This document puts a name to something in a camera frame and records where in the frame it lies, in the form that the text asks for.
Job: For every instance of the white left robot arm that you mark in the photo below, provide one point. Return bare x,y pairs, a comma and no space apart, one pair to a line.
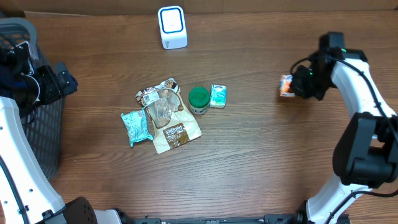
26,194

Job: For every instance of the teal snack bar wrapper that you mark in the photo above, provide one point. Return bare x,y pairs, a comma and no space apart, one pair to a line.
136,125

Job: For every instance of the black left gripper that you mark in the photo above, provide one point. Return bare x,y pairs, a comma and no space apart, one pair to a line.
62,80

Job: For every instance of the brown cookie bag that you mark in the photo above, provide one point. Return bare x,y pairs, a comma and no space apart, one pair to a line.
173,123

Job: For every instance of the green lid jar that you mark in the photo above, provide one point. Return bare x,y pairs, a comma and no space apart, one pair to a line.
199,100

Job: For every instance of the white barcode scanner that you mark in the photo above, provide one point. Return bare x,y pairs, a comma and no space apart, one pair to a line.
172,27

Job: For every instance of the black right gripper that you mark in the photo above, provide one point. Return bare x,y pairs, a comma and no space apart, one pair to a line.
299,88

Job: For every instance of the orange tissue pack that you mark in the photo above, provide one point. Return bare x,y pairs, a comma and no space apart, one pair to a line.
285,85

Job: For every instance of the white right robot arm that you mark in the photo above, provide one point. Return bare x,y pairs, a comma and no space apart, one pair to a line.
365,157

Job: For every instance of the dark grey plastic basket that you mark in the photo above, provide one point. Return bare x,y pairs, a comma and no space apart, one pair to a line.
43,128

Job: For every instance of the teal tissue pack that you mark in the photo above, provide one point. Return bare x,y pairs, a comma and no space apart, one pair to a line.
218,96

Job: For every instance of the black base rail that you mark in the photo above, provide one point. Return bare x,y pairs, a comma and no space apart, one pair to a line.
267,219

